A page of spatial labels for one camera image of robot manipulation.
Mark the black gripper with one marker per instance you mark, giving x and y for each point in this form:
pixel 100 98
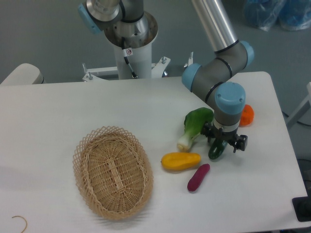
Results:
pixel 239 142

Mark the dark green cucumber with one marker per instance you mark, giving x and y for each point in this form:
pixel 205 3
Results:
pixel 217 148

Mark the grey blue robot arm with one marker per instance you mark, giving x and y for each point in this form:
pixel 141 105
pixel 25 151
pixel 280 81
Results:
pixel 211 83

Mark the orange pumpkin toy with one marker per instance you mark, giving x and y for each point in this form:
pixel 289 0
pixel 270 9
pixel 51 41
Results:
pixel 247 116

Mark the green bok choy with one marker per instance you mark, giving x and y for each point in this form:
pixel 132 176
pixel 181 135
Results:
pixel 193 123

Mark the purple sweet potato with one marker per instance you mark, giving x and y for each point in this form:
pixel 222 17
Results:
pixel 198 177

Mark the yellow papaya half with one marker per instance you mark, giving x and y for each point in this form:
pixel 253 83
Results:
pixel 180 160

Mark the black device at edge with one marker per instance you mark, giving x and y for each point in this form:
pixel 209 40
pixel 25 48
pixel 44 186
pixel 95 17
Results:
pixel 302 208

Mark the woven wicker basket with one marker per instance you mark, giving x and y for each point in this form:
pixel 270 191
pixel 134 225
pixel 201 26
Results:
pixel 113 173

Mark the blue plastic bag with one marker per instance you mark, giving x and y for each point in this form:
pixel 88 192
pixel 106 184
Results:
pixel 292 15

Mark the beige chair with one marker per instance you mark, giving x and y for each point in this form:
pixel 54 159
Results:
pixel 24 74

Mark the white frame leg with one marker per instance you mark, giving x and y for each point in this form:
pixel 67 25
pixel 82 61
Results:
pixel 300 110

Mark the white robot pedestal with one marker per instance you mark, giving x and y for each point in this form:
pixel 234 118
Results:
pixel 132 45

